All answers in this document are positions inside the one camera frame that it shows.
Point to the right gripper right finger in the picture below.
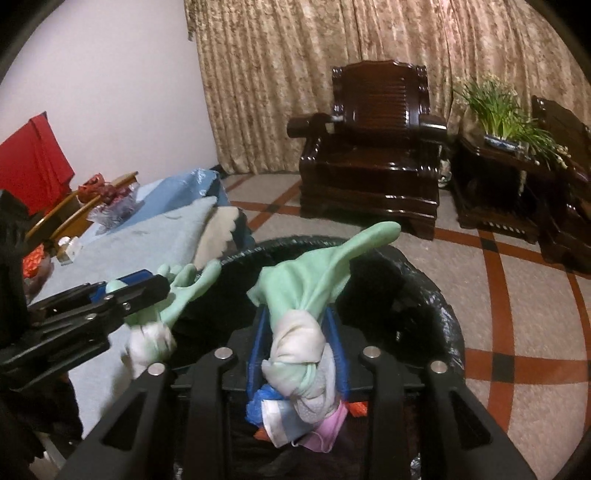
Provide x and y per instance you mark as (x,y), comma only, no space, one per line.
(424,422)

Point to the beige patterned curtain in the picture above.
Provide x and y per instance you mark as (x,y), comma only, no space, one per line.
(263,62)

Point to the red cloth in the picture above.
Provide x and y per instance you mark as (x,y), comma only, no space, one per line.
(33,167)

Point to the wooden sideboard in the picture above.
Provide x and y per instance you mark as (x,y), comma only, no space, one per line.
(67,218)

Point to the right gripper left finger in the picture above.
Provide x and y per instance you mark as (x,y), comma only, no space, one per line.
(167,416)

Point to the glass dish under packet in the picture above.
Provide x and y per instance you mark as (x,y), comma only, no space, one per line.
(33,285)

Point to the dark wooden armchair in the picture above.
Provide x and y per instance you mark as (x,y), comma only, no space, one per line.
(565,228)
(376,156)

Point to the black bin with liner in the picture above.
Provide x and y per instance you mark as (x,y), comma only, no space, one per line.
(396,306)

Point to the dark red apples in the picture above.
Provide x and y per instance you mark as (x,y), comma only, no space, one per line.
(110,194)

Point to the blue plastic table cover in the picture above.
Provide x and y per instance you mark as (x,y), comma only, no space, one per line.
(166,195)

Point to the pink face mask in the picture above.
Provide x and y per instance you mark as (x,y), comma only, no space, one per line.
(322,438)

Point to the green rubber glove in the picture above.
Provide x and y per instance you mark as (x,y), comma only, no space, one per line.
(301,365)
(151,339)

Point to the light blue tablecloth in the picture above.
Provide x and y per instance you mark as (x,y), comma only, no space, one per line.
(169,238)

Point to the blue crumpled wrapper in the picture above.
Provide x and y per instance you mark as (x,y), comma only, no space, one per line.
(254,409)

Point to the dark wooden side table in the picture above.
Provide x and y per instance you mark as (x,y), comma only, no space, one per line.
(497,190)

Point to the green potted plant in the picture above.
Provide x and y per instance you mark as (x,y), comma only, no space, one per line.
(501,116)

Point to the glass fruit bowl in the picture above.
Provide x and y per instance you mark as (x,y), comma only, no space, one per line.
(110,216)

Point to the tissue box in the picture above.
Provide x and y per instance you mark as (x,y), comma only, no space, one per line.
(68,249)

